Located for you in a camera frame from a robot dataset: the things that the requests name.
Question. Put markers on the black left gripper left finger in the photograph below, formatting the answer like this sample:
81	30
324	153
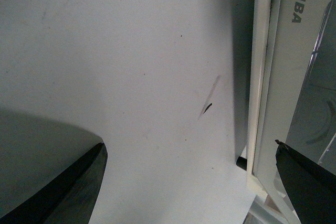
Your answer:
70	197

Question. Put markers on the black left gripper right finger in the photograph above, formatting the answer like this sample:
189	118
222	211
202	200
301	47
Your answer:
310	187

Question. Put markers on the white oven door with window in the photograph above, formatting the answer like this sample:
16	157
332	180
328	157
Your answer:
300	110

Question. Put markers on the white Toshiba toaster oven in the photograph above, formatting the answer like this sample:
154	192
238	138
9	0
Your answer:
261	161

